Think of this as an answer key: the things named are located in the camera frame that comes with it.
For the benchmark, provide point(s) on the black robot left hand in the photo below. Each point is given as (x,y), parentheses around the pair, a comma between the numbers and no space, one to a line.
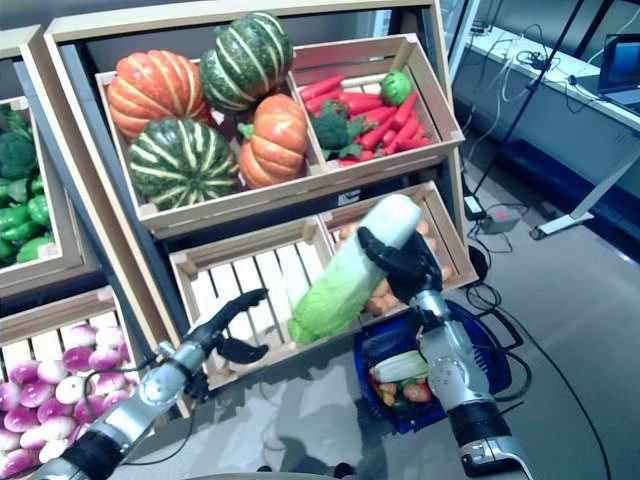
(212,332)

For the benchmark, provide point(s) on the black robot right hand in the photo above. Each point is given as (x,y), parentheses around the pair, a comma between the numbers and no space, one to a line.
(415,270)

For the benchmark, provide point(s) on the napa cabbage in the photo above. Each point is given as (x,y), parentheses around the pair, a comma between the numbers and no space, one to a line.
(400,365)
(345,285)

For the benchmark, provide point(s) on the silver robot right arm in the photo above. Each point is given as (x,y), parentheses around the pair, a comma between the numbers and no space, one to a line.
(450,370)

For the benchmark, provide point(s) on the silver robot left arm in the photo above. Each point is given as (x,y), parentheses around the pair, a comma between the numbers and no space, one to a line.
(150,385)

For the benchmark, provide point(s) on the blue plastic shopping basket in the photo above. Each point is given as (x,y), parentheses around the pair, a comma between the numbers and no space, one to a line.
(480,360)

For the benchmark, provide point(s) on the brown toy potato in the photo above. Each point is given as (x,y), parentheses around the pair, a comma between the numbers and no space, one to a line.
(424,227)
(348,232)

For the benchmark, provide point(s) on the black round floor base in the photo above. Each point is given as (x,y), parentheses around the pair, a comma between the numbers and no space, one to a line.
(480,265)

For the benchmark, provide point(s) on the black power adapter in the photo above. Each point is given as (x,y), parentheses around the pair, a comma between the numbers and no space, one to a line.
(475,206)

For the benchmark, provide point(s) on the grey box with red button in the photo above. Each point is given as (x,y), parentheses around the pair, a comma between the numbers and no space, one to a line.
(500,222)

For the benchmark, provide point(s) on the red toy vegetable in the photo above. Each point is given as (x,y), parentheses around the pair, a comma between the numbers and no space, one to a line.
(375,382)

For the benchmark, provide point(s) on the orange toy vegetable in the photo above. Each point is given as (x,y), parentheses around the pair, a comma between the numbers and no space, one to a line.
(417,392)

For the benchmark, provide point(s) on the red toy carrot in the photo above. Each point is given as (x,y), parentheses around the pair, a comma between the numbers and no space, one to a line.
(324,101)
(378,129)
(362,97)
(400,135)
(322,87)
(404,112)
(415,143)

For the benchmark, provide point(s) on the yellow toy pepper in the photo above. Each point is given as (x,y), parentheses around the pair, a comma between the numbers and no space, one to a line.
(387,395)

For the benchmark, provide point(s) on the wide wooden slat crate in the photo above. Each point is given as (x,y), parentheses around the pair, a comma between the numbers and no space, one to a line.
(260,200)

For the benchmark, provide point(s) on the black robot left foot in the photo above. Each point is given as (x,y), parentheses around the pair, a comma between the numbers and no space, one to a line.
(265,469)

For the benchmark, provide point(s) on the black robot foot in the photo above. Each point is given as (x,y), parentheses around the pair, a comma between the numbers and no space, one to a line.
(343,471)
(265,469)

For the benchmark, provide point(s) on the broccoli with leaves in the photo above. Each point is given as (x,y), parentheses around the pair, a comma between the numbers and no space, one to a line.
(330,125)

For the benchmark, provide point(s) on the green striped pumpkin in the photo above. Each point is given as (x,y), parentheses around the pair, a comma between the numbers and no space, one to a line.
(182,165)
(250,60)

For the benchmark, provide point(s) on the black tripod stand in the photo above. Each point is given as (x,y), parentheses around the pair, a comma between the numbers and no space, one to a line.
(519,112)

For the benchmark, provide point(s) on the small orange pumpkin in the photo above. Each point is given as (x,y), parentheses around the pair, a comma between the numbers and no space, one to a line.
(275,142)

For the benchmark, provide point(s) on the black robot right foot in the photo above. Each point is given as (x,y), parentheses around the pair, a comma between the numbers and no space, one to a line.
(343,471)

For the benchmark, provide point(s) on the white desk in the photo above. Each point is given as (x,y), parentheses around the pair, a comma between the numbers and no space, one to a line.
(575,130)

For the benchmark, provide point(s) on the large orange pumpkin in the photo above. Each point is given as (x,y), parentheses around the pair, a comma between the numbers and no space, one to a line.
(155,92)

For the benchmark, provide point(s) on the large dark green broccoli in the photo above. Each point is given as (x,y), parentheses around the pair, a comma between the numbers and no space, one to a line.
(17,156)

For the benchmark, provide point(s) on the open grey laptop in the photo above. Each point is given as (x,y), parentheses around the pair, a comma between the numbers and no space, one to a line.
(622,65)

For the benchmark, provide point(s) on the wooden display shelf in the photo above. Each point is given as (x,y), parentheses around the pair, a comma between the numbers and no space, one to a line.
(20,40)
(200,24)

